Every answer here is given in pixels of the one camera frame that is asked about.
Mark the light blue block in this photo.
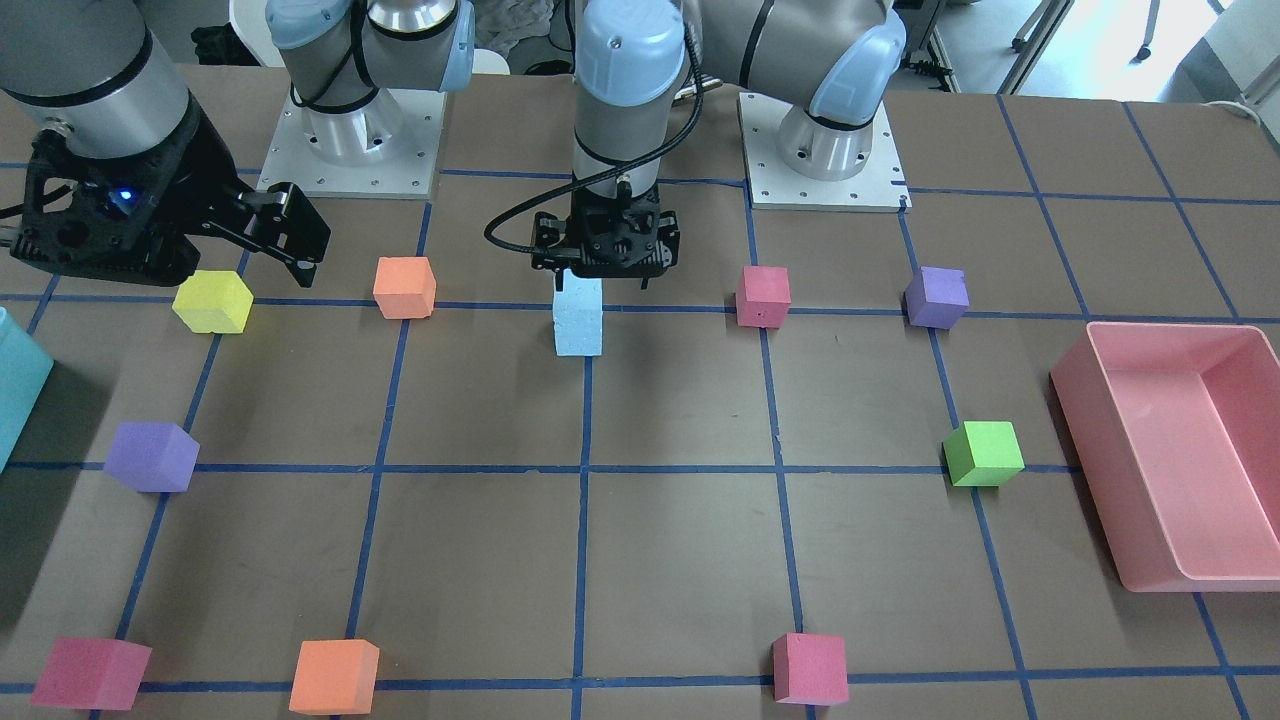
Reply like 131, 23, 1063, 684
552, 270, 604, 357

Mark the yellow block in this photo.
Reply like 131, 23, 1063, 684
172, 270, 253, 334

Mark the pink block row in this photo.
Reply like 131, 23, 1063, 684
735, 265, 792, 329
771, 632, 850, 707

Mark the orange block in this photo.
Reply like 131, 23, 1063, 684
372, 256, 436, 320
289, 639, 380, 716

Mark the purple block far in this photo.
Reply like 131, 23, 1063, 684
102, 421, 200, 493

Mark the teal bin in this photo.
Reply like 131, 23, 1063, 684
1, 307, 54, 471

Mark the purple block near tray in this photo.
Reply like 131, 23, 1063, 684
905, 266, 970, 331

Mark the green block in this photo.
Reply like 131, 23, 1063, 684
943, 421, 1027, 487

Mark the orange block front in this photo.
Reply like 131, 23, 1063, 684
289, 639, 380, 716

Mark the pink block front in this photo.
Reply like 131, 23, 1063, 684
29, 637, 152, 711

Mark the pink plastic tray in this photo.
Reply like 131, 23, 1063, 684
1051, 322, 1279, 592

